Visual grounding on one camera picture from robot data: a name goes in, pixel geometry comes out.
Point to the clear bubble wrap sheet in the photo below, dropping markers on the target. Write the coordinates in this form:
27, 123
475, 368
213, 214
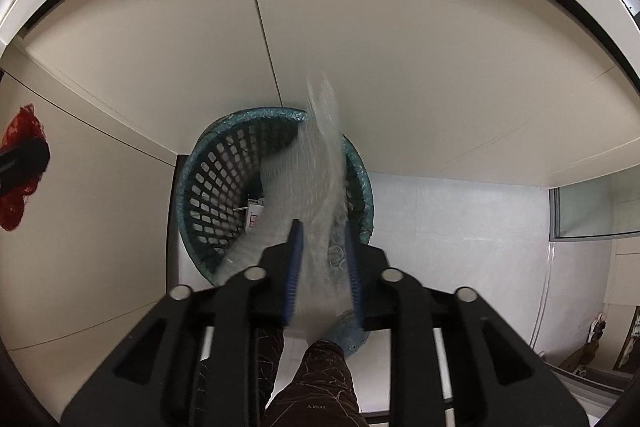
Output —
320, 187

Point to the red mesh net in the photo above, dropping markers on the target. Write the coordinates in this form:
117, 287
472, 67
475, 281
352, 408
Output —
12, 209

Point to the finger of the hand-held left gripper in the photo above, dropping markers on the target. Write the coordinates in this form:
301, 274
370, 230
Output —
25, 159

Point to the person's leg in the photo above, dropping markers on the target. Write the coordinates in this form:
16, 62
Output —
320, 382

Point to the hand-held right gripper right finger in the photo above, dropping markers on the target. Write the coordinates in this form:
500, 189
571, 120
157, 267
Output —
354, 272

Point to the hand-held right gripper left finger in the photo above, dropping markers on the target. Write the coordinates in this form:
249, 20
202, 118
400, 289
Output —
295, 267

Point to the person's blue shoe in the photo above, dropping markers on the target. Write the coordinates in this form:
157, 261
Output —
345, 332

